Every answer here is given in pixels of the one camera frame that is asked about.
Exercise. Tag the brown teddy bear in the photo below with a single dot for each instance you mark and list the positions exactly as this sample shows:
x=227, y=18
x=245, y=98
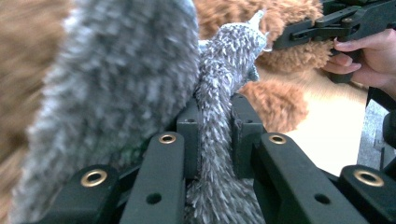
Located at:
x=286, y=56

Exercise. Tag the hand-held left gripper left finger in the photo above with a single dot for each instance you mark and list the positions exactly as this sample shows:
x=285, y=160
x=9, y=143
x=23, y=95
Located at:
x=162, y=174

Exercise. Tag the grey fluffy plush toy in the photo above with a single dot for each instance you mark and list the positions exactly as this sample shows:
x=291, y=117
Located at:
x=124, y=77

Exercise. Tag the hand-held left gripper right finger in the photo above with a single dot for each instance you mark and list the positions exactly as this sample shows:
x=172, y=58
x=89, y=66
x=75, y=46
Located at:
x=286, y=180

